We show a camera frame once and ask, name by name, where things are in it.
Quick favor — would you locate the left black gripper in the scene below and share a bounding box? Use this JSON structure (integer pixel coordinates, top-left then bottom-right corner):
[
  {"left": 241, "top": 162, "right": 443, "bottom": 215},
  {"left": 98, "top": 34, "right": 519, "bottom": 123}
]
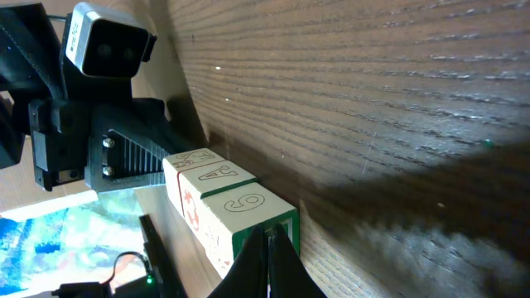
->
[{"left": 29, "top": 99, "right": 196, "bottom": 193}]

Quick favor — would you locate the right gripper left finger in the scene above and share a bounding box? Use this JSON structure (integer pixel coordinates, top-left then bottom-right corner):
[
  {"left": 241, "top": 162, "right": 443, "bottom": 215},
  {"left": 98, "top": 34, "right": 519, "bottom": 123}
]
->
[{"left": 209, "top": 226, "right": 268, "bottom": 298}]

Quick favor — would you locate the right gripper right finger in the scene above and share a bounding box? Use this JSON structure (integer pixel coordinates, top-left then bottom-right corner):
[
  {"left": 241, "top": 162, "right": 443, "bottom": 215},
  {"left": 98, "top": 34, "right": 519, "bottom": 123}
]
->
[{"left": 268, "top": 224, "right": 326, "bottom": 298}]

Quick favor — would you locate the plain white wooden block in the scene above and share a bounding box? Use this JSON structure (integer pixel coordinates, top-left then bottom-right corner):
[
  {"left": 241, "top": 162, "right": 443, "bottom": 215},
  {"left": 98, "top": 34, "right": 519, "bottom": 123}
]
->
[{"left": 162, "top": 148, "right": 224, "bottom": 217}]

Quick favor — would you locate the white block orange print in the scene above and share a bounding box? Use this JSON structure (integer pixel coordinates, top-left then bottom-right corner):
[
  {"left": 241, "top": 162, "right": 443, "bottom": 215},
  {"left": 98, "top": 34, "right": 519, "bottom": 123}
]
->
[{"left": 192, "top": 183, "right": 300, "bottom": 278}]

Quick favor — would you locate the white block red globe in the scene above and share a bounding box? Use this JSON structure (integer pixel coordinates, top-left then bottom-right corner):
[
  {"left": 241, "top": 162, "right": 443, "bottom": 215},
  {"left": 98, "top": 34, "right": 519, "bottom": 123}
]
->
[{"left": 181, "top": 161, "right": 257, "bottom": 243}]

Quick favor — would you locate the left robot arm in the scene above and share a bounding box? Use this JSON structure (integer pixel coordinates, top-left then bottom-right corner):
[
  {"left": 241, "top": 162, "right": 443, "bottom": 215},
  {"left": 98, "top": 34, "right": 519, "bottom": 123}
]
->
[{"left": 1, "top": 2, "right": 193, "bottom": 192}]

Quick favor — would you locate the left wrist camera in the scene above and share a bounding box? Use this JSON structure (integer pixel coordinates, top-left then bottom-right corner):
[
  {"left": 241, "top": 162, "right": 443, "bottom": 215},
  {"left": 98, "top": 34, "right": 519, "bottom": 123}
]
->
[{"left": 60, "top": 2, "right": 157, "bottom": 103}]

